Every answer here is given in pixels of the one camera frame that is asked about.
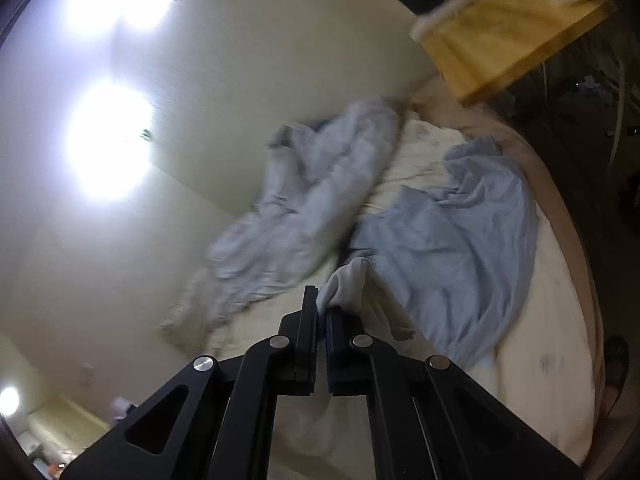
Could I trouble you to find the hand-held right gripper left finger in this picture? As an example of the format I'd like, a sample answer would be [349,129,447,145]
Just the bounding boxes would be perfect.
[60,285,319,480]

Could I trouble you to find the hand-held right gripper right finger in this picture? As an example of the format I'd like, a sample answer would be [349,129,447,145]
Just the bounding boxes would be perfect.
[326,307,586,480]

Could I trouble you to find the white cartoon print t-shirt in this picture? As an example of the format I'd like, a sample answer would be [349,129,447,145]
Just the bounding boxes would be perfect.
[317,257,418,341]

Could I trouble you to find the light blue knit sweater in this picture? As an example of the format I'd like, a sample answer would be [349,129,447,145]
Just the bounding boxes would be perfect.
[350,135,538,366]

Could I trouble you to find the grey crumpled duvet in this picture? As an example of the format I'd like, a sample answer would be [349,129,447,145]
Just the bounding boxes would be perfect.
[205,97,401,331]

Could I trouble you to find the yellow cartoon print bed sheet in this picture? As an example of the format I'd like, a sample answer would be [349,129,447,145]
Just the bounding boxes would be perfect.
[160,110,596,466]

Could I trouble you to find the wooden side shelf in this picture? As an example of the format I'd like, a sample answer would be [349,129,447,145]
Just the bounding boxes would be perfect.
[410,0,618,106]

